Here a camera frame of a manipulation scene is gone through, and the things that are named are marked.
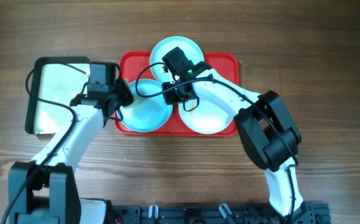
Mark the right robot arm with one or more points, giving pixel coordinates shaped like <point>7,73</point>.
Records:
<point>267,131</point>

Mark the green yellow sponge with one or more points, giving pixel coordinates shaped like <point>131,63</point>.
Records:
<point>133,104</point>

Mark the light blue plate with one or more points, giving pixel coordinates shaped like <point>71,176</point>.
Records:
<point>149,115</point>
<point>190,48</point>

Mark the red plastic tray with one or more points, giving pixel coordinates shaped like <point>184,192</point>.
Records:
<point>131,64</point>

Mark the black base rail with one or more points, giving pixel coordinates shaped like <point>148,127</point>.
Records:
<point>308,213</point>

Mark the light blue plate top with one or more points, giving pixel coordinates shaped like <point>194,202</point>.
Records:
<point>190,48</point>

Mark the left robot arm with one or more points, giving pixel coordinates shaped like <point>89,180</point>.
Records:
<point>44,190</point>

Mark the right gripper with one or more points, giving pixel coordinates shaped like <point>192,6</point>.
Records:
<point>171,99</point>

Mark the white plate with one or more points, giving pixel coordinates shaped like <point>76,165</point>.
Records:
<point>205,117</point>

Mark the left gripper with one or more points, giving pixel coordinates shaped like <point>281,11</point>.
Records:
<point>127,96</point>

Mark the dark green water tray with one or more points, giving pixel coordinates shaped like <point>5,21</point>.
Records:
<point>56,79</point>

